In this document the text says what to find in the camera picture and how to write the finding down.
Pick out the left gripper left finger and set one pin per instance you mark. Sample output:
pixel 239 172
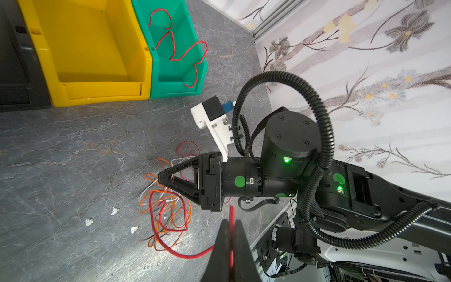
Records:
pixel 218 267

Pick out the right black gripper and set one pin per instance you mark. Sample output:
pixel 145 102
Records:
pixel 239 177

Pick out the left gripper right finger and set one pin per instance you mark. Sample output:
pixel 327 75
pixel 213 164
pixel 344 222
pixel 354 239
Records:
pixel 244 267

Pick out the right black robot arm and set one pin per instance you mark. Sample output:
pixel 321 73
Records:
pixel 345 216

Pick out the white paper scrap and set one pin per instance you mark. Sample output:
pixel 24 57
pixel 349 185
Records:
pixel 115 210

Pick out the green plastic bin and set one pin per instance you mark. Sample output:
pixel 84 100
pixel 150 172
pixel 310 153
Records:
pixel 179 58

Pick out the yellow plastic bin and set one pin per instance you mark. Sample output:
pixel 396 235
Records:
pixel 89 51

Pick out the black plastic bin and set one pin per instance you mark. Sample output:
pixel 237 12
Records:
pixel 23 85

